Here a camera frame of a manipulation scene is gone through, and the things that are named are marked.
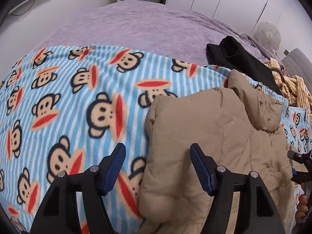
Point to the black garment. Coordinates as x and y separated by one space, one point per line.
230 53

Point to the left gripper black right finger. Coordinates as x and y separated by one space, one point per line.
257 213

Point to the beige puffer jacket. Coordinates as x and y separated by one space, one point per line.
238 126

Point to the yellow striped plush blanket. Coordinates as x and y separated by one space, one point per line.
293 88

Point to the blue striped monkey blanket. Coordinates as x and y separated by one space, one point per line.
64 109

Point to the round patterned white pillow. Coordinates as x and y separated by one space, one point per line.
268 35

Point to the purple fleece bedspread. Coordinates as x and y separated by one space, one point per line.
150 27

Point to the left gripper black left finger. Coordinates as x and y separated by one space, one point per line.
58 211

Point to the person right hand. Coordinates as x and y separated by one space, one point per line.
302 207

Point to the white wardrobe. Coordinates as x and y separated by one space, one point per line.
289 16

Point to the grey quilted headboard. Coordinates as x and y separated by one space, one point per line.
298 64

